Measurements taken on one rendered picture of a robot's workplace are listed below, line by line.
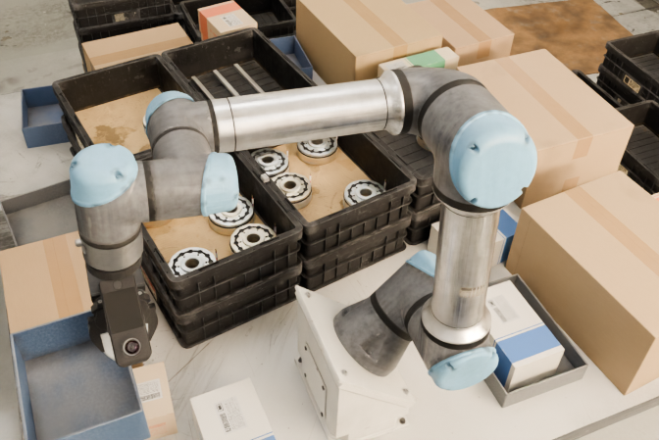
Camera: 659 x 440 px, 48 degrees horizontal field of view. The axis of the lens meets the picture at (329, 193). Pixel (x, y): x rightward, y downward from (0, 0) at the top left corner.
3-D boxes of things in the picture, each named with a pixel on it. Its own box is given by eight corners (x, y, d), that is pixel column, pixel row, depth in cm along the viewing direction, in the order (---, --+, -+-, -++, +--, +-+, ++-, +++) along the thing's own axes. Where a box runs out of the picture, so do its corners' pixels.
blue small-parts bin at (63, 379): (151, 437, 102) (143, 411, 97) (39, 478, 98) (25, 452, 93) (121, 330, 116) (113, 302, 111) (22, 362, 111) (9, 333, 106)
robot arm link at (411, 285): (405, 300, 147) (453, 255, 143) (431, 351, 137) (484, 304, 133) (366, 279, 139) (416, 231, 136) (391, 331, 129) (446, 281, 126)
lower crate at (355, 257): (409, 251, 181) (415, 217, 173) (305, 300, 168) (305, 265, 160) (325, 162, 205) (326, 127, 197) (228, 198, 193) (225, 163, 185)
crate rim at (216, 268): (306, 237, 155) (306, 229, 153) (173, 293, 142) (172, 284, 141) (223, 136, 179) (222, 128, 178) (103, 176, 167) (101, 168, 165)
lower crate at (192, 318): (305, 300, 168) (305, 265, 160) (183, 355, 156) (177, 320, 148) (228, 198, 193) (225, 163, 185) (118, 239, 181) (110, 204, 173)
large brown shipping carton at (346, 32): (434, 89, 234) (443, 34, 220) (352, 113, 223) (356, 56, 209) (372, 31, 259) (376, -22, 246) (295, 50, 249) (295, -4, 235)
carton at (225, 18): (258, 44, 222) (257, 23, 217) (222, 55, 217) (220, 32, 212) (234, 22, 232) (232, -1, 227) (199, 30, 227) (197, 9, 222)
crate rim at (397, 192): (419, 189, 167) (420, 181, 165) (306, 237, 155) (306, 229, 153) (327, 101, 191) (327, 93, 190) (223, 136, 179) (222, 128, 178)
